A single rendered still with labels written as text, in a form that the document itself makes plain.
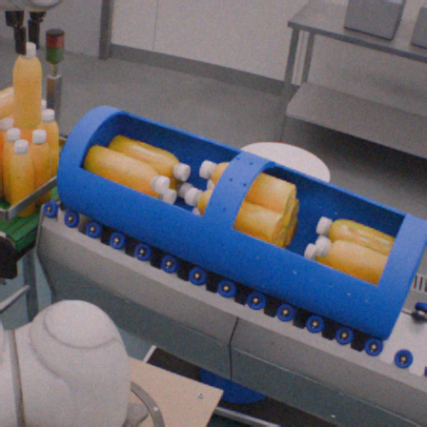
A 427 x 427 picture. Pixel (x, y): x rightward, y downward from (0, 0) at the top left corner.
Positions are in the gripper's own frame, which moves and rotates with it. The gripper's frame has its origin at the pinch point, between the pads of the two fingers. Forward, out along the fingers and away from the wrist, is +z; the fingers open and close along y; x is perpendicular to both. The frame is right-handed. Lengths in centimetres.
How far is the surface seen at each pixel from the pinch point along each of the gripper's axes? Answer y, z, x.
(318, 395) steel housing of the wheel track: -2, 65, -91
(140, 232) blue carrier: -4, 37, -39
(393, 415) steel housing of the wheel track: -3, 58, -110
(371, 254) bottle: 6, 25, -90
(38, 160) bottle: 5.1, 38.3, 1.4
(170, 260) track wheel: -1, 44, -46
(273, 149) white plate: 55, 41, -46
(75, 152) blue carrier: -1.6, 25.0, -17.7
